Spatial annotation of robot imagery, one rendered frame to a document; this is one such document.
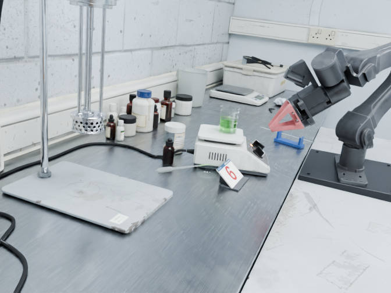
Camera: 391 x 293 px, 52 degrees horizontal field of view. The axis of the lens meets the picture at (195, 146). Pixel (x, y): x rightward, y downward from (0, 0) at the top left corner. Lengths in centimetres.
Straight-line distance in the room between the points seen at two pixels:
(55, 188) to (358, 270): 60
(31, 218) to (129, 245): 19
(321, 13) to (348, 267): 189
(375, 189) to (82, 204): 70
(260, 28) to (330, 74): 156
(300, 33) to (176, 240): 188
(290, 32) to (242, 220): 175
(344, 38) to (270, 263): 185
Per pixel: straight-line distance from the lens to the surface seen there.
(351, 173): 115
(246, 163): 105
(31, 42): 113
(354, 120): 112
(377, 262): 82
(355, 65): 104
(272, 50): 253
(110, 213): 79
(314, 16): 250
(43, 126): 90
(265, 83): 215
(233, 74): 220
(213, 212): 85
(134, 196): 86
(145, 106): 129
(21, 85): 112
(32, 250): 71
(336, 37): 243
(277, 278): 69
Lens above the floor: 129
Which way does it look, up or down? 18 degrees down
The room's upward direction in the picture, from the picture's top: 7 degrees clockwise
